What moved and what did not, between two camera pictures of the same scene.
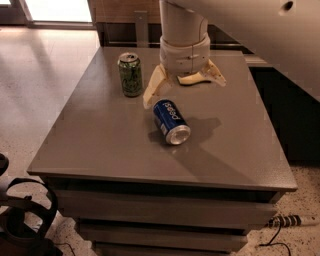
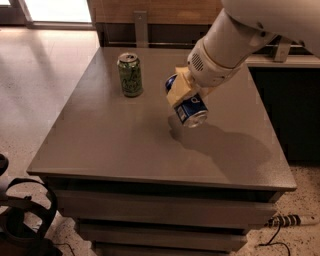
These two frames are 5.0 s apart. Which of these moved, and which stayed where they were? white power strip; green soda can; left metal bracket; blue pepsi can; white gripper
Moved: blue pepsi can; white gripper
Stayed: white power strip; left metal bracket; green soda can
